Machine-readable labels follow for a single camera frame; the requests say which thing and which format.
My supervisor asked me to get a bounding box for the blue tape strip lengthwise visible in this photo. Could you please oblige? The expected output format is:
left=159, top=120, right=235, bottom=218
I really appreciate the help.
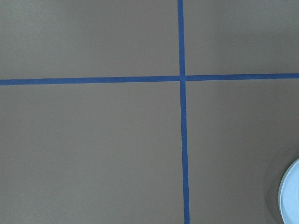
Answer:
left=177, top=0, right=190, bottom=224

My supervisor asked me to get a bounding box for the white round plate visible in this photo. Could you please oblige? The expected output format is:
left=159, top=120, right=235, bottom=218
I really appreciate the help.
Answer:
left=278, top=159, right=299, bottom=224

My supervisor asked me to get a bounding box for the blue tape strip crosswise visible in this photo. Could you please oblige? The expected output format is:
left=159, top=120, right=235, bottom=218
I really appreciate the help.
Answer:
left=0, top=73, right=299, bottom=86

